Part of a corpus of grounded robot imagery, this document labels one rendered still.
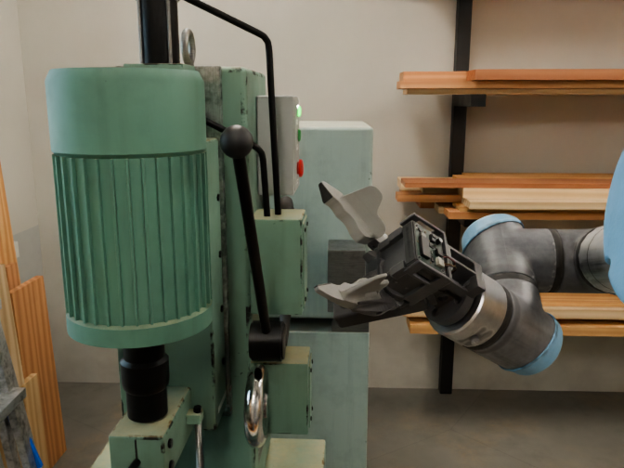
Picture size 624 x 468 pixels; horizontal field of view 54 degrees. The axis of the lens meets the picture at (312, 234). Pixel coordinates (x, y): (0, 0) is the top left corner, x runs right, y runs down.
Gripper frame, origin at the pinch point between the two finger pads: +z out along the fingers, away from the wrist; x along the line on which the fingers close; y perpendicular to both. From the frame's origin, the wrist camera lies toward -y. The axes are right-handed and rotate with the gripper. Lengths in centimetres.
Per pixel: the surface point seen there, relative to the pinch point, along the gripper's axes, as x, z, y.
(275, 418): 2.2, -21.5, -35.5
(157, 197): -2.7, 14.5, -8.9
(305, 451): -4, -42, -54
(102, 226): 0.4, 17.9, -13.6
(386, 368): -116, -175, -161
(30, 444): -19, -10, -132
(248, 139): -4.6, 10.8, 2.8
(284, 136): -32.8, -4.2, -14.1
